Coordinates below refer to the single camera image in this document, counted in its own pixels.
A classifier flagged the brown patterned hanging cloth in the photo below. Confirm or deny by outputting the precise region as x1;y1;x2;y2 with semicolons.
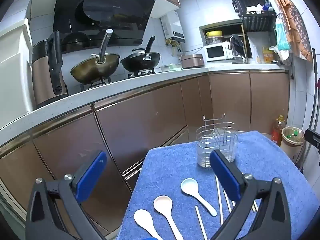
266;0;313;62

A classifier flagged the steel basin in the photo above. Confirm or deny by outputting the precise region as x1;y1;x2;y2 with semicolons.
159;63;181;72

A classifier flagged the brown electric cooker black handle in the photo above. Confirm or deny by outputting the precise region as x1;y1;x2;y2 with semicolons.
31;31;69;109

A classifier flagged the white ceramic spoon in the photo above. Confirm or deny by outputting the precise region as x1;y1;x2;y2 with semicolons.
134;209;163;240

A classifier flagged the black dish rack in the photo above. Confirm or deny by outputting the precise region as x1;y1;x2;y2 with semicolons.
226;0;277;33

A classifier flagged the white refrigerator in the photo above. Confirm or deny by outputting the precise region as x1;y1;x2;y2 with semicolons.
0;0;35;128

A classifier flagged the beige trash bin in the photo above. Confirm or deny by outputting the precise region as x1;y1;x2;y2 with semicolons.
281;127;305;159

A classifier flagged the white microwave oven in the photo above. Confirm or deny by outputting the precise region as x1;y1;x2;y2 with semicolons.
203;42;234;62

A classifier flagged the pink ceramic spoon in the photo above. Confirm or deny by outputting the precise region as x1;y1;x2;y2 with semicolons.
153;195;184;240

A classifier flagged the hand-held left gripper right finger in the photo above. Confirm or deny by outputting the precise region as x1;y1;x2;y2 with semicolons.
209;150;292;240

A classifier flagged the clear utensil holder wire rack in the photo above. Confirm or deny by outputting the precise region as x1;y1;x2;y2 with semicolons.
196;114;238;168

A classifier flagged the light blue hanging bag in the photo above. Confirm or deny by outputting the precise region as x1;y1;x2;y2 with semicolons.
275;17;291;51

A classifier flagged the black gas stove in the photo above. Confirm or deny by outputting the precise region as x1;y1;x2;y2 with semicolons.
80;68;155;91

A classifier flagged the wooden pole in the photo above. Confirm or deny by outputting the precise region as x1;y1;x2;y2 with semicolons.
241;25;247;58

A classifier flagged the white water heater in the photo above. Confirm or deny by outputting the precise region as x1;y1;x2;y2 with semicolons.
160;12;186;43

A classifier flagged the black wok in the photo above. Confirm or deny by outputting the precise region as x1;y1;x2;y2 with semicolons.
120;35;161;72

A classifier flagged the yellow package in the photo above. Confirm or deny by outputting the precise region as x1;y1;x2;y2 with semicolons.
262;46;274;64

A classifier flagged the black glass range hood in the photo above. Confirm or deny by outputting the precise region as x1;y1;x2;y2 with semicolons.
53;0;181;53

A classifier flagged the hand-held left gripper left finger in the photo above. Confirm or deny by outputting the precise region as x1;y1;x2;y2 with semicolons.
25;150;107;240

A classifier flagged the glass jar yellow lid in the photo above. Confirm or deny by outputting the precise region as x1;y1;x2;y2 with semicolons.
205;30;224;46

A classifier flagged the light blue ceramic spoon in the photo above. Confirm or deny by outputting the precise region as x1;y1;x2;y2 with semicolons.
181;178;217;217

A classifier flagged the cooking oil bottle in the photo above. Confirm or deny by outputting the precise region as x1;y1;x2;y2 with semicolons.
271;115;287;147

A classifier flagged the brown rice cooker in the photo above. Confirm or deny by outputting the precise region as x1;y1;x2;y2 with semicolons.
181;54;205;69

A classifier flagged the blue terry towel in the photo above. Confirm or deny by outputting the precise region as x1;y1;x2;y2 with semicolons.
116;131;320;240

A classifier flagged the bronze wok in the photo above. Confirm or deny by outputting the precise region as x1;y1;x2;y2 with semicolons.
70;29;120;83

